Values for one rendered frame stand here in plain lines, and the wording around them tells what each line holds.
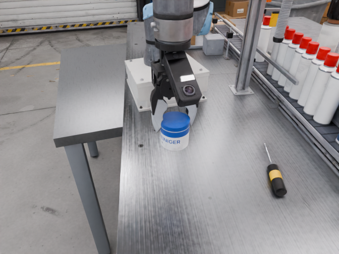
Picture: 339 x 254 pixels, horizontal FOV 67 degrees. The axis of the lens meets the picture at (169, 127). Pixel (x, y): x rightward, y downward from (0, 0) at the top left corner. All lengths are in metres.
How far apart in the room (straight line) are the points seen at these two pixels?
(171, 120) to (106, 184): 1.31
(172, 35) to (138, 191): 0.40
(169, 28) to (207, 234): 0.44
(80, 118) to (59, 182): 1.03
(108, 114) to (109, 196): 0.89
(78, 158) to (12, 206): 1.01
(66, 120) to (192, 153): 0.48
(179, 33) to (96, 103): 0.64
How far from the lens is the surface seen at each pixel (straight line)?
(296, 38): 1.07
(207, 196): 0.67
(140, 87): 0.92
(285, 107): 1.03
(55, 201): 1.86
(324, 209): 0.75
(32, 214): 1.85
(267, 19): 1.28
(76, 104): 1.08
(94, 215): 1.26
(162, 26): 0.49
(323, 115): 0.93
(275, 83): 1.14
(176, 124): 0.57
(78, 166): 1.02
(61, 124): 0.98
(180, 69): 0.50
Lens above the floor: 1.35
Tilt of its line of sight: 36 degrees down
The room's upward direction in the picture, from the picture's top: straight up
